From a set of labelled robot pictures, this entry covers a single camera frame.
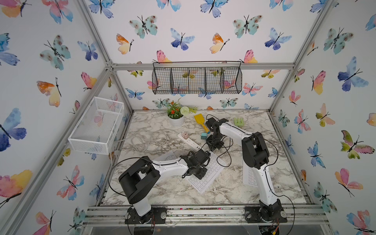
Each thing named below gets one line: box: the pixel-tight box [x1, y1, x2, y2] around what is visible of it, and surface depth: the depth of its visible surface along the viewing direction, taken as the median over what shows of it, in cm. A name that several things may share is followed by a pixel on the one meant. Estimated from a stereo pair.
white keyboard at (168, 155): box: [152, 150, 178, 162], surface depth 98 cm
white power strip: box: [177, 132, 205, 152], surface depth 101 cm
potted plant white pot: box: [166, 100, 199, 127], surface depth 103 cm
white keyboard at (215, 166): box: [185, 150, 228, 194], surface depth 88 cm
